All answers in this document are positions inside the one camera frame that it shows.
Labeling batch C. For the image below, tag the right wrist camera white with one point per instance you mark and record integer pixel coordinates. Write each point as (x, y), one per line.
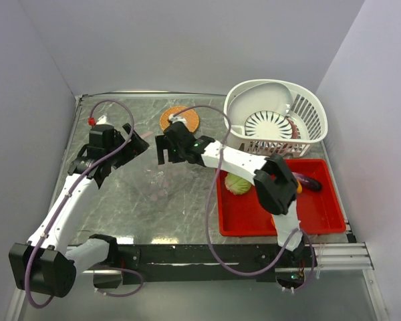
(177, 118)

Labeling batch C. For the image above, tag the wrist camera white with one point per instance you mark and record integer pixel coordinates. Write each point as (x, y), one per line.
(177, 118)
(99, 121)

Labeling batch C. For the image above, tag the dark red plate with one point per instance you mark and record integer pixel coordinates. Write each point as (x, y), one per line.
(295, 131)

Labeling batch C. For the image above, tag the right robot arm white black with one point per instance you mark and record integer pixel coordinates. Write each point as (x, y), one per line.
(275, 184)

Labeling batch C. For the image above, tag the purple eggplant toy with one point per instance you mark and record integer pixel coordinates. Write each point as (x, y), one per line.
(308, 182)

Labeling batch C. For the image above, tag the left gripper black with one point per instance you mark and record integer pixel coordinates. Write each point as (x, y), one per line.
(136, 144)

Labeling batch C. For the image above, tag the blue striped white plate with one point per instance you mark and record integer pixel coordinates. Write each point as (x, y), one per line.
(268, 125)

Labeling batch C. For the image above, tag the clear zip top bag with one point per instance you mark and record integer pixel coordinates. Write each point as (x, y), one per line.
(149, 181)

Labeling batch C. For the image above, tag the white plastic dish rack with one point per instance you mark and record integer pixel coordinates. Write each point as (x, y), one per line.
(308, 114)

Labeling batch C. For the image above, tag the green cabbage toy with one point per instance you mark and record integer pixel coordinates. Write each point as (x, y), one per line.
(237, 185)

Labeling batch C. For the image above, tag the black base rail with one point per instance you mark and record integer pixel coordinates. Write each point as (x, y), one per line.
(195, 262)

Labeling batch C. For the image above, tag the red plastic tray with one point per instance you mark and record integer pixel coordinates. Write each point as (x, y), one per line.
(319, 212)

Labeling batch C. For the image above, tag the aluminium frame rail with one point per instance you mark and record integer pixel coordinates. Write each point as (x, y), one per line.
(343, 256)

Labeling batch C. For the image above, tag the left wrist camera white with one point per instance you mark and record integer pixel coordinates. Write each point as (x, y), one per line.
(99, 121)

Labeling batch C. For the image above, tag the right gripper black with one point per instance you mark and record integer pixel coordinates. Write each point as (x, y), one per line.
(162, 144)

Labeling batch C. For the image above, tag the white oval plate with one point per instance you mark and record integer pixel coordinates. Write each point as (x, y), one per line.
(255, 96)

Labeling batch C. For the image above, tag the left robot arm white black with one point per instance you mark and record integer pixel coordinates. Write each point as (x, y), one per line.
(44, 264)

